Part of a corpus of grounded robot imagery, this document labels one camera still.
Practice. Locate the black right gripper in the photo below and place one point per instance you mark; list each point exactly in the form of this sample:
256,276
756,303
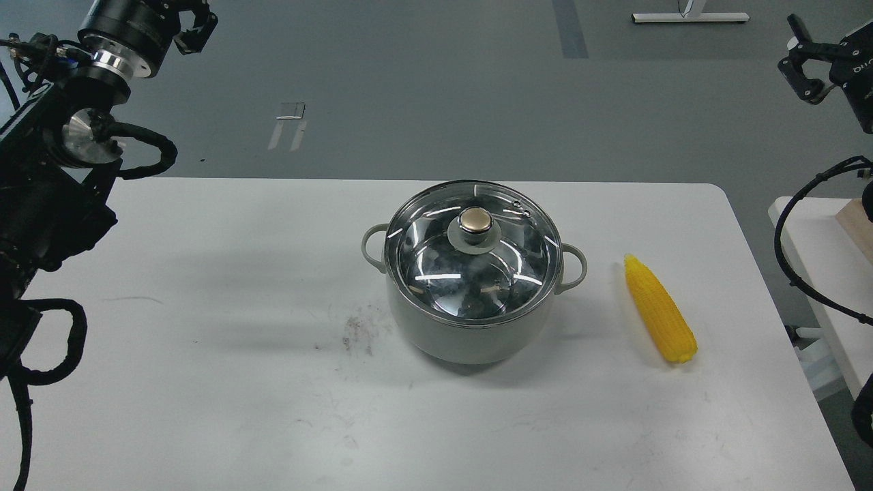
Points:
844,59

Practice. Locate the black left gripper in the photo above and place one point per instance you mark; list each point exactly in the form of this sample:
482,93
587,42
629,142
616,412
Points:
147,28

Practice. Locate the yellow corn cob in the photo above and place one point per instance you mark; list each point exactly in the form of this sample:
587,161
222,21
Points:
663,320

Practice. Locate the glass pot lid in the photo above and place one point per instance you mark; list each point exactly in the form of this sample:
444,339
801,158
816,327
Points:
473,253

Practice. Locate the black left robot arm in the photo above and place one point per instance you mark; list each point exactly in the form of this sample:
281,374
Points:
61,153

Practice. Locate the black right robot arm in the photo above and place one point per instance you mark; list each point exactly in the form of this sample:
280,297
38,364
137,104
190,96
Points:
860,99

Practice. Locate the grey pot with steel rim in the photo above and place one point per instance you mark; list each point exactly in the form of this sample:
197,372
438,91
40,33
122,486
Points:
471,346

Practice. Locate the white stand base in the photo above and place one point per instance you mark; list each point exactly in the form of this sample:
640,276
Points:
691,12

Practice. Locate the wooden block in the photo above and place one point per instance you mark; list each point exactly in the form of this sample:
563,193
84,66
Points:
856,224

